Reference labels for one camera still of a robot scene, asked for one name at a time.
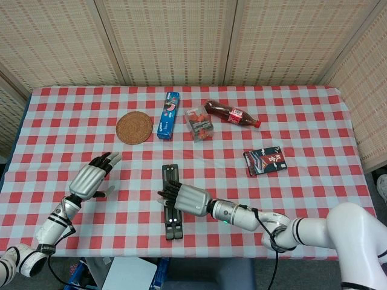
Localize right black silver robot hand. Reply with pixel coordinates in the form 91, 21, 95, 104
157, 180, 212, 218

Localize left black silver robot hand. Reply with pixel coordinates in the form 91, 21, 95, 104
68, 152, 122, 201

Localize black folding stand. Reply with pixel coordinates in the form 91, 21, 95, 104
161, 164, 184, 242

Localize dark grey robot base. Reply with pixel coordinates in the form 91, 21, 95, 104
167, 258, 255, 290

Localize red white checkered tablecloth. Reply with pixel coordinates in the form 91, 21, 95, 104
0, 85, 383, 268

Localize round brown rattan coaster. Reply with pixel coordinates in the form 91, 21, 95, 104
115, 111, 153, 145

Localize clear plastic box red contents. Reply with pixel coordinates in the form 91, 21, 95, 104
184, 105, 215, 142

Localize blue carton box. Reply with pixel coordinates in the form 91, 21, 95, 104
152, 257, 170, 290

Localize blue Oreo cookie box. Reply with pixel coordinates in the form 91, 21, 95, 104
156, 92, 181, 141

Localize dark snack packet red print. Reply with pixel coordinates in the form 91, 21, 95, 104
243, 146, 288, 177

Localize cola bottle with red label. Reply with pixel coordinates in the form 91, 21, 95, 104
204, 99, 261, 129

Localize blue plastic crate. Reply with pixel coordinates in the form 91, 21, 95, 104
65, 261, 91, 290

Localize white flat board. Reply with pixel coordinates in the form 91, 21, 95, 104
104, 256, 158, 290

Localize bamboo folding screen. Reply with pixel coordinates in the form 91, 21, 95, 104
0, 0, 387, 173

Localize white shoe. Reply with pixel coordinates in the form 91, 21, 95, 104
376, 174, 387, 202

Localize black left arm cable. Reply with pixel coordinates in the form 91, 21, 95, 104
45, 225, 77, 287

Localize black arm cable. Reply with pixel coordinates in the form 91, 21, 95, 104
238, 204, 281, 290
45, 225, 77, 287

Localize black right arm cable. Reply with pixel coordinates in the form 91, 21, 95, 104
238, 204, 281, 290

